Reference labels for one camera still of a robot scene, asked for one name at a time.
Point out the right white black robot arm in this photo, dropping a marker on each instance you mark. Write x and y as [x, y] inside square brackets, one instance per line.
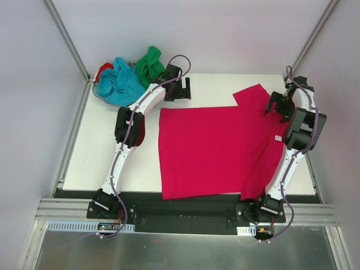
[304, 126]

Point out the magenta t-shirt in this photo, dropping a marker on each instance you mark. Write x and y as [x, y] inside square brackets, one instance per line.
[215, 150]

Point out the right aluminium frame post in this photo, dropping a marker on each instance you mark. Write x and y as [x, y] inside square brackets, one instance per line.
[318, 27]

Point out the red t-shirt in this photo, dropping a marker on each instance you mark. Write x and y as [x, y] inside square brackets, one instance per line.
[101, 69]

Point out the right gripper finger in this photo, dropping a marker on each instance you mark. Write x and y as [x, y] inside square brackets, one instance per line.
[285, 118]
[274, 102]

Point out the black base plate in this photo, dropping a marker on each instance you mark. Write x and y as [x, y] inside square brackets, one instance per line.
[149, 212]

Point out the white cable duct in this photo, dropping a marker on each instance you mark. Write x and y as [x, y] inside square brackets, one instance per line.
[246, 231]
[83, 226]

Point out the grey plastic basket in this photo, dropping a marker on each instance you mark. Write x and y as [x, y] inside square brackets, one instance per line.
[114, 92]

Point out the aluminium frame post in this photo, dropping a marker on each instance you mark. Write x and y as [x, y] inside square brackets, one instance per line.
[66, 38]
[318, 27]

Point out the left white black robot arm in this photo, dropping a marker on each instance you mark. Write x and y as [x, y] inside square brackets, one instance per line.
[129, 134]

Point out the left aluminium frame post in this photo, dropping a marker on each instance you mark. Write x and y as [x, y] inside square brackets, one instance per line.
[66, 38]

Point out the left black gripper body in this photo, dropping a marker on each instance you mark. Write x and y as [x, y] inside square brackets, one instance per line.
[180, 91]

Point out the left white cable duct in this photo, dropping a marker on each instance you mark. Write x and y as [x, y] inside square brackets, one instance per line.
[83, 226]

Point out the front aluminium rail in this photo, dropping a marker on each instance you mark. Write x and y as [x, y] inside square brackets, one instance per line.
[76, 210]

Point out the green t-shirt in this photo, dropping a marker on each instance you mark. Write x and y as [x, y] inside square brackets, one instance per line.
[149, 66]

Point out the right white cable duct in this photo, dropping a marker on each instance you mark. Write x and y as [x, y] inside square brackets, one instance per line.
[246, 231]

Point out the cyan t-shirt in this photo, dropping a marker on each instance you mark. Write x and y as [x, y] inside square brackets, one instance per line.
[126, 74]

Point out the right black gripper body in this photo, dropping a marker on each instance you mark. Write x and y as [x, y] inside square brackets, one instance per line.
[277, 102]

